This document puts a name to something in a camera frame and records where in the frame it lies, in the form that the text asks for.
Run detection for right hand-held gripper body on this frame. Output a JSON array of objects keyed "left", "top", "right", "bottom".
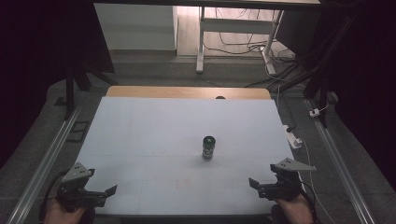
[{"left": 257, "top": 157, "right": 318, "bottom": 203}]

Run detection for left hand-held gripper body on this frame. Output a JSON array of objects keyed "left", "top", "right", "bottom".
[{"left": 56, "top": 161, "right": 108, "bottom": 213}]

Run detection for person's right hand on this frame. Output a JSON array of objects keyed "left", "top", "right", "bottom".
[{"left": 274, "top": 193, "right": 315, "bottom": 224}]

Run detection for person's left hand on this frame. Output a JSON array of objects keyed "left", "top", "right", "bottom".
[{"left": 43, "top": 197, "right": 90, "bottom": 224}]

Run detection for white power strip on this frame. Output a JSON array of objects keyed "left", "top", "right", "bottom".
[{"left": 282, "top": 124, "right": 304, "bottom": 149}]

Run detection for white table mat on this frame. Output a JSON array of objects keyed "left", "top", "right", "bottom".
[{"left": 76, "top": 95, "right": 295, "bottom": 217}]

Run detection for dark bottle with green label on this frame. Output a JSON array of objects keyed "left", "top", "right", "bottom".
[{"left": 201, "top": 134, "right": 217, "bottom": 161}]

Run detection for black curtain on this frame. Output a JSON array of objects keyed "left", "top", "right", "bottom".
[
  {"left": 0, "top": 0, "right": 116, "bottom": 171},
  {"left": 275, "top": 0, "right": 396, "bottom": 190}
]

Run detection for white cable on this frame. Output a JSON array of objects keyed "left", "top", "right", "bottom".
[{"left": 299, "top": 137, "right": 338, "bottom": 224}]

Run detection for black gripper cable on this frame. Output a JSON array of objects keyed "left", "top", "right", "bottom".
[
  {"left": 298, "top": 179, "right": 319, "bottom": 224},
  {"left": 38, "top": 168, "right": 71, "bottom": 223}
]

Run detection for aluminium floor rail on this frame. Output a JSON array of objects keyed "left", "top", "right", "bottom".
[
  {"left": 304, "top": 98, "right": 376, "bottom": 224},
  {"left": 6, "top": 104, "right": 82, "bottom": 224}
]

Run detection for black floor frame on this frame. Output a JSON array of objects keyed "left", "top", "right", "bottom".
[{"left": 65, "top": 120, "right": 91, "bottom": 144}]

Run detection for tangle of floor cables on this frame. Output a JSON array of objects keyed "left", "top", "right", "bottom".
[{"left": 204, "top": 7, "right": 297, "bottom": 64}]

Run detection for white desk frame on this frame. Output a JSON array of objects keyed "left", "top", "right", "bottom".
[{"left": 195, "top": 7, "right": 285, "bottom": 76}]

